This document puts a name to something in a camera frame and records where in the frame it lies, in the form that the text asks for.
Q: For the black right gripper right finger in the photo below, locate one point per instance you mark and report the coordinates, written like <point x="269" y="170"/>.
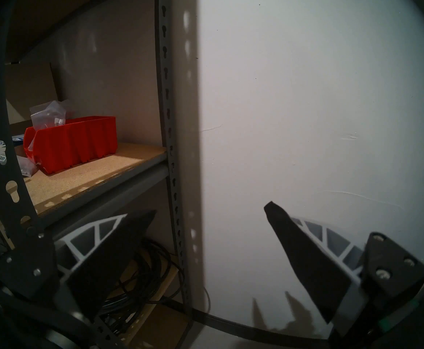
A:
<point x="314" y="268"/>

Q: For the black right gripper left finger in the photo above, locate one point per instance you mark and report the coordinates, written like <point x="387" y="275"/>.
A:
<point x="102" y="264"/>

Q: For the clear bag with QR label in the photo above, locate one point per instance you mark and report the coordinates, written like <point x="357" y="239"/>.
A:
<point x="26" y="167"/>

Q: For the clear bag with black parts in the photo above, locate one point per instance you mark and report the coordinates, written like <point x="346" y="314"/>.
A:
<point x="46" y="113"/>

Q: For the grey metal rack shelf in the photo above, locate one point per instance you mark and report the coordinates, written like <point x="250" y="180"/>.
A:
<point x="164" y="97"/>

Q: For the red plastic bin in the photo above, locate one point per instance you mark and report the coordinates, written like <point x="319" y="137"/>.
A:
<point x="73" y="144"/>

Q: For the large open cardboard box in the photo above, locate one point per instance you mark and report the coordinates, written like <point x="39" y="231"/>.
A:
<point x="26" y="86"/>

